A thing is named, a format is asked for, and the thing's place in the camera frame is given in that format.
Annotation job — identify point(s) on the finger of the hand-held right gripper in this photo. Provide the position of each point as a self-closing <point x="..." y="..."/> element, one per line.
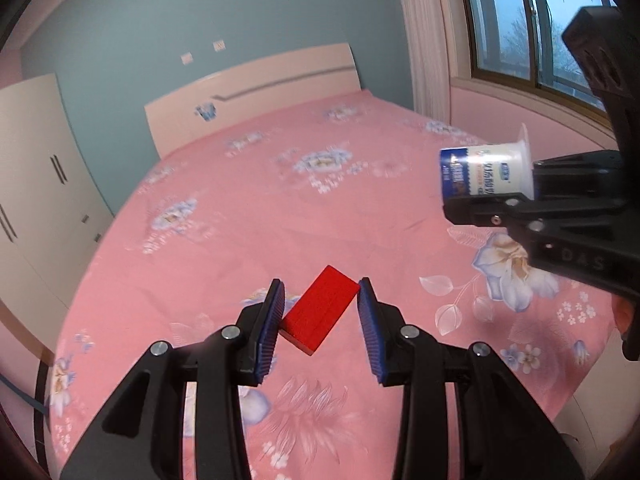
<point x="480" y="212"/>
<point x="575" y="175"/>

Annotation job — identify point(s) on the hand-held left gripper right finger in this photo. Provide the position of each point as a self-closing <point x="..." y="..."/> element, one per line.
<point x="370" y="330"/>

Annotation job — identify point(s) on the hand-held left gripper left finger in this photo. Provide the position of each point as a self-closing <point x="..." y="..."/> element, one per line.
<point x="272" y="325"/>

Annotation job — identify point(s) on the white and blue yogurt cup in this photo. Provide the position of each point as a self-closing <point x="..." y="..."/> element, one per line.
<point x="485" y="170"/>

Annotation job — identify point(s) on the red block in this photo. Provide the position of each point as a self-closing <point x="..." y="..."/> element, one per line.
<point x="320" y="305"/>

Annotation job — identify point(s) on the person's right hand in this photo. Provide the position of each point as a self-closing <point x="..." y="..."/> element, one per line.
<point x="622" y="315"/>

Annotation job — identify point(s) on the pink floral blanket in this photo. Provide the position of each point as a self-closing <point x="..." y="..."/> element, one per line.
<point x="250" y="220"/>

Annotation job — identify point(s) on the window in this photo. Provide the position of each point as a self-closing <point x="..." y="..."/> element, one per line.
<point x="510" y="20"/>

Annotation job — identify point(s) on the white curtain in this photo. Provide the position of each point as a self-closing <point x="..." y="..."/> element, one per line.
<point x="430" y="35"/>

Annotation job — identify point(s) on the pale pink headboard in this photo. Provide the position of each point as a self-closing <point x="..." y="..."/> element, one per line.
<point x="250" y="90"/>

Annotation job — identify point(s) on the white wardrobe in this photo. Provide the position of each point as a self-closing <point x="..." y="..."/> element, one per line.
<point x="40" y="170"/>

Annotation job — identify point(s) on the white wall socket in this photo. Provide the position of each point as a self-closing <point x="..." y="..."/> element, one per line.
<point x="187" y="58"/>
<point x="218" y="45"/>

